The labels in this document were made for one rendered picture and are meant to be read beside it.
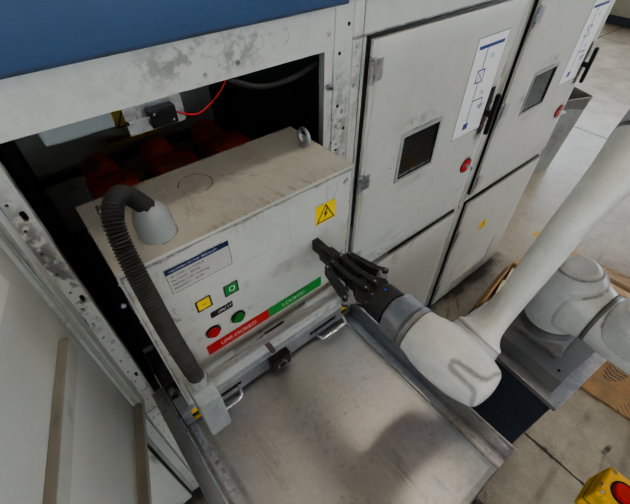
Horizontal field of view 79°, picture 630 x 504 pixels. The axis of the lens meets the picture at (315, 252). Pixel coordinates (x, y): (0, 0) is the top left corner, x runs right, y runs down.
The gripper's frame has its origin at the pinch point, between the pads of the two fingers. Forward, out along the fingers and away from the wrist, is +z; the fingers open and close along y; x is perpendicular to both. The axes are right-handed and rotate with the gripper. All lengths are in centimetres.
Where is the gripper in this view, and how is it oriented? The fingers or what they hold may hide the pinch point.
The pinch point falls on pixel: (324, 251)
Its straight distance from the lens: 84.2
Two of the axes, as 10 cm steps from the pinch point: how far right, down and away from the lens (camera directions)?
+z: -6.3, -5.5, 5.4
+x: 0.0, -7.0, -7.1
